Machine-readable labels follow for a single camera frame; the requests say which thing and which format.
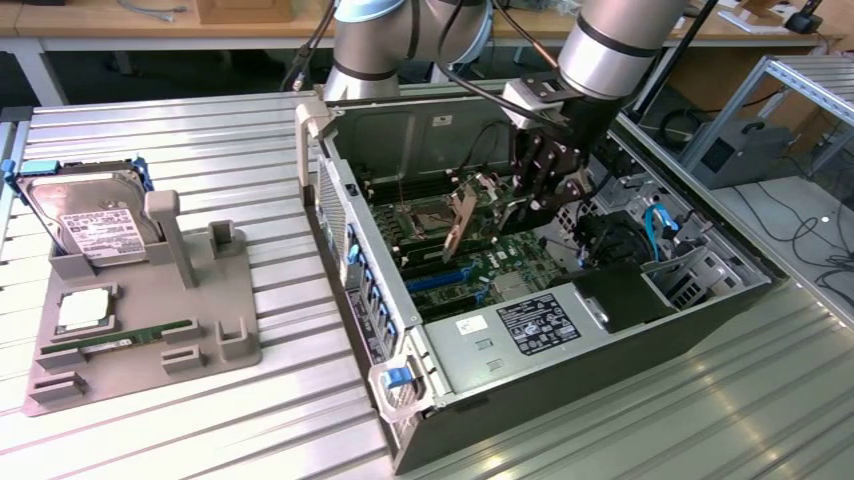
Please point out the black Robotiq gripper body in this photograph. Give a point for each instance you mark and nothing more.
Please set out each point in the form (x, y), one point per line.
(590, 125)

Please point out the graphics card with metal bracket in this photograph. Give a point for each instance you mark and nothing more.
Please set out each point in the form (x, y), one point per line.
(461, 215)

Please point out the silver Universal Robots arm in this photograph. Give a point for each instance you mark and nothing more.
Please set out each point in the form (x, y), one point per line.
(614, 45)

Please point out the metal socket cover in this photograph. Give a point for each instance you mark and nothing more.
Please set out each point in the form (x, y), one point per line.
(489, 187)

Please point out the silver disk bay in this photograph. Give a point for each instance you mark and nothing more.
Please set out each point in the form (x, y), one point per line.
(567, 222)

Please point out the green motherboard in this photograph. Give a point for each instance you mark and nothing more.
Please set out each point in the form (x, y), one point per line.
(507, 255)

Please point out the CPU socket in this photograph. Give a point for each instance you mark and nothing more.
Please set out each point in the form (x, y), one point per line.
(427, 217)

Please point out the black tripod pole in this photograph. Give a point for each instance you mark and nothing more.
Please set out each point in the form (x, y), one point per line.
(680, 50)

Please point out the silver chipset heatsink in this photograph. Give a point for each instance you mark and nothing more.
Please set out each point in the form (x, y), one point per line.
(515, 284)

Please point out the black plastic shroud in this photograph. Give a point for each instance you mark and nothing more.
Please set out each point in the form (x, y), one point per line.
(614, 295)

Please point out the grey equipment box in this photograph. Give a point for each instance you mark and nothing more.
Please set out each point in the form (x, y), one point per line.
(740, 155)

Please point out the black RAM stick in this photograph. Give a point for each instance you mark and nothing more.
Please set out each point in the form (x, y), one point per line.
(427, 256)

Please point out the blue expansion slot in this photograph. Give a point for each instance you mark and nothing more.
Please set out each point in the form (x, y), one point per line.
(433, 282)

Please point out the silver power supply unit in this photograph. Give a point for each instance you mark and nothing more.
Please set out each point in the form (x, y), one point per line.
(480, 350)

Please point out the black desk device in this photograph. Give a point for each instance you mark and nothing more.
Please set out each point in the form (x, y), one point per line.
(802, 21)

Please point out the open black PC case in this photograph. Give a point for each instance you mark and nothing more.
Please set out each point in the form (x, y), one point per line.
(600, 380)

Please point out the blue case latch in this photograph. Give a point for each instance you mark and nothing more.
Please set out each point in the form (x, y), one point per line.
(396, 377)

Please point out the brown cardboard box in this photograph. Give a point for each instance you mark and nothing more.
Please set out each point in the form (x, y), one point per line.
(247, 11)

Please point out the grey parts rack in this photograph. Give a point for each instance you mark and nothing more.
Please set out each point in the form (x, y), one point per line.
(147, 310)

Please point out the silver hard disk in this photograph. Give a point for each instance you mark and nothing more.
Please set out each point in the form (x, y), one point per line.
(93, 220)

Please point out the green RAM stick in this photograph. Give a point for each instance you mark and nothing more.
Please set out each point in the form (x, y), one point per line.
(113, 342)

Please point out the silver CPU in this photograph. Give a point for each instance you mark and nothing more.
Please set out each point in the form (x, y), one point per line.
(81, 310)

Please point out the blue plastic disk caddy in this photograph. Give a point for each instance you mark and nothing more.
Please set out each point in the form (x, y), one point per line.
(36, 167)

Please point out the wooden desk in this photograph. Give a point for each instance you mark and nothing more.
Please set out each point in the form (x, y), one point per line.
(66, 20)

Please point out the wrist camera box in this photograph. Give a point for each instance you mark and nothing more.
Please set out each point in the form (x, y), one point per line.
(533, 97)

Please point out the aluminium profile frame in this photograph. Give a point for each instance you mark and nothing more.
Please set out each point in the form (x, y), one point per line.
(767, 65)

